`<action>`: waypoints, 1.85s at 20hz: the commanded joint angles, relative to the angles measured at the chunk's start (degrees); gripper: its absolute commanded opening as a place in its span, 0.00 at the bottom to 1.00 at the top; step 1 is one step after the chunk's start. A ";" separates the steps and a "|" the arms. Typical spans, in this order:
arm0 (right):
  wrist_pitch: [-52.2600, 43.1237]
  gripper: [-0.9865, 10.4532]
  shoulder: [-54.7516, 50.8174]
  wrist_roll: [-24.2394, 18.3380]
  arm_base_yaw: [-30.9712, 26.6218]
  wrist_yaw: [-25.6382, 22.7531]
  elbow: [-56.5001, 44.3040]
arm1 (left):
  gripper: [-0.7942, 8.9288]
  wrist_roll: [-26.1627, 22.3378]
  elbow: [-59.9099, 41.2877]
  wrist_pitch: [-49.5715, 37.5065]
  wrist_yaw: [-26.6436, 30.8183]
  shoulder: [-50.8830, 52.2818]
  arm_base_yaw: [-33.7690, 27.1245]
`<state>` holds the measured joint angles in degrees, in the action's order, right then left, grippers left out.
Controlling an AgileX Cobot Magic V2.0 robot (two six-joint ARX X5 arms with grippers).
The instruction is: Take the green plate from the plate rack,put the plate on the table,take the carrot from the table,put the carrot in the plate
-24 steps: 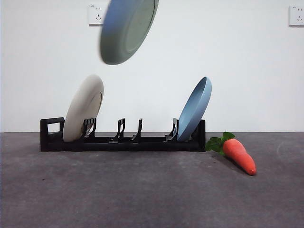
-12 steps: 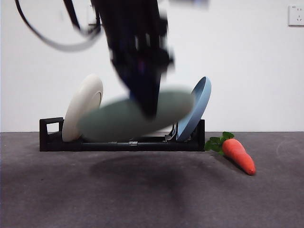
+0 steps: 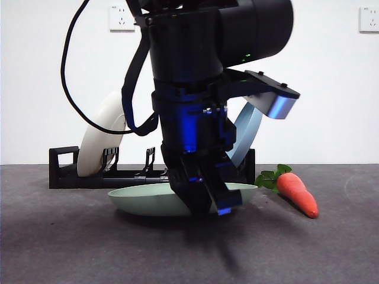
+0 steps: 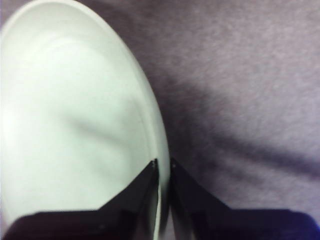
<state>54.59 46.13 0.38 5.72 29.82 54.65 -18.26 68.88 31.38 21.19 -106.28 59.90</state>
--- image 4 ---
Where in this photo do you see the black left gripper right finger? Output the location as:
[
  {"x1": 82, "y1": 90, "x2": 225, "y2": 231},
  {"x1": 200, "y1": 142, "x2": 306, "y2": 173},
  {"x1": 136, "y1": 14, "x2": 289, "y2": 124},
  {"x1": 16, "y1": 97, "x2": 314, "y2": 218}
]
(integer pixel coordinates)
[{"x1": 169, "y1": 157, "x2": 320, "y2": 240}]

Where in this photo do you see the pale green plate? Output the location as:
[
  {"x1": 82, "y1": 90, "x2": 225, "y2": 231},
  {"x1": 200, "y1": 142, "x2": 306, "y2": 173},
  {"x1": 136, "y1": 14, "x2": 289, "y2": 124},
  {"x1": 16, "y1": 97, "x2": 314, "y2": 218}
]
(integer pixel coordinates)
[{"x1": 0, "y1": 0, "x2": 171, "y2": 240}]

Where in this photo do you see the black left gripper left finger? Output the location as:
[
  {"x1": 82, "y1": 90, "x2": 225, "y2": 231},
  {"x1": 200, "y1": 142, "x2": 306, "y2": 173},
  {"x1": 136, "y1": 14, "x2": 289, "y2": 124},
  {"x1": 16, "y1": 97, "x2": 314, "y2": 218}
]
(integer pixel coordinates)
[{"x1": 0, "y1": 158, "x2": 161, "y2": 240}]

